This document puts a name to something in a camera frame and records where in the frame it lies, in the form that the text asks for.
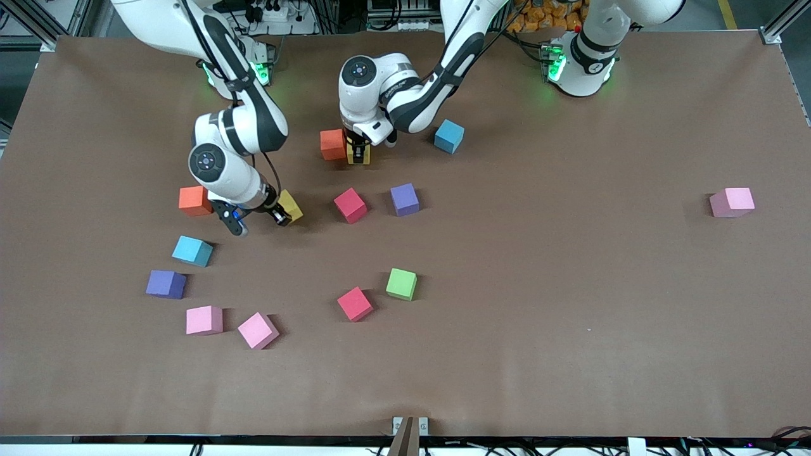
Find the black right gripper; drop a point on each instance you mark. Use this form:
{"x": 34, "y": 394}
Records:
{"x": 276, "y": 211}

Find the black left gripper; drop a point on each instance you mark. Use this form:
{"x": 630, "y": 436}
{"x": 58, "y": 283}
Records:
{"x": 358, "y": 149}

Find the yellow foam cube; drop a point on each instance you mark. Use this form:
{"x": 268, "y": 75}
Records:
{"x": 348, "y": 157}
{"x": 291, "y": 204}

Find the orange foam cube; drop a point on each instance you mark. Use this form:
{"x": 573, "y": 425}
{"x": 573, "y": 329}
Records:
{"x": 195, "y": 201}
{"x": 332, "y": 144}

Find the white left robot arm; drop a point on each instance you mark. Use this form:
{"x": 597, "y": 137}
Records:
{"x": 361, "y": 101}

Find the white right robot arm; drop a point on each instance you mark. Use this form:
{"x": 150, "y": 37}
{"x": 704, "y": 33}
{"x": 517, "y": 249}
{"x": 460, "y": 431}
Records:
{"x": 247, "y": 126}

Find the red foam cube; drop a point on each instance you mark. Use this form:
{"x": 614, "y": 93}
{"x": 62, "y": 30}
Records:
{"x": 355, "y": 304}
{"x": 350, "y": 205}

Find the purple foam cube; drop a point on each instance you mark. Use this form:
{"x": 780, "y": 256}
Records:
{"x": 166, "y": 284}
{"x": 404, "y": 199}

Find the blue foam cube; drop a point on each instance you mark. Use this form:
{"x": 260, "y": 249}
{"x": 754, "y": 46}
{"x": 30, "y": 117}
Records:
{"x": 449, "y": 136}
{"x": 192, "y": 251}

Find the pink foam cube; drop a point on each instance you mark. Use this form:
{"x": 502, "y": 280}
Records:
{"x": 258, "y": 330}
{"x": 204, "y": 320}
{"x": 732, "y": 202}

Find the green foam cube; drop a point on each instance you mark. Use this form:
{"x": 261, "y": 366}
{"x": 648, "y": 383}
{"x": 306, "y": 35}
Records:
{"x": 401, "y": 284}

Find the white power strip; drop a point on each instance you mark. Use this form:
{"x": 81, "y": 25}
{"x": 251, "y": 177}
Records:
{"x": 275, "y": 14}
{"x": 415, "y": 25}

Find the bag of orange fruits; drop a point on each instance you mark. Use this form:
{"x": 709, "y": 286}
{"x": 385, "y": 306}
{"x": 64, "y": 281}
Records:
{"x": 538, "y": 16}

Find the brown paper table cover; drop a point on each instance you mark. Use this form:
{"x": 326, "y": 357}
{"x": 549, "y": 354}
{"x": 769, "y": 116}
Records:
{"x": 570, "y": 348}

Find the small white box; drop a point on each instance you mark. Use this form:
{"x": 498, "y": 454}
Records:
{"x": 636, "y": 447}

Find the small metal bracket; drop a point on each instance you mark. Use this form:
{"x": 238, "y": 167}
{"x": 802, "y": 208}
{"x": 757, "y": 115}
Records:
{"x": 397, "y": 425}

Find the aluminium frame profile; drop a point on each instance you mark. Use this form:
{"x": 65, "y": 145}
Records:
{"x": 31, "y": 43}
{"x": 772, "y": 36}

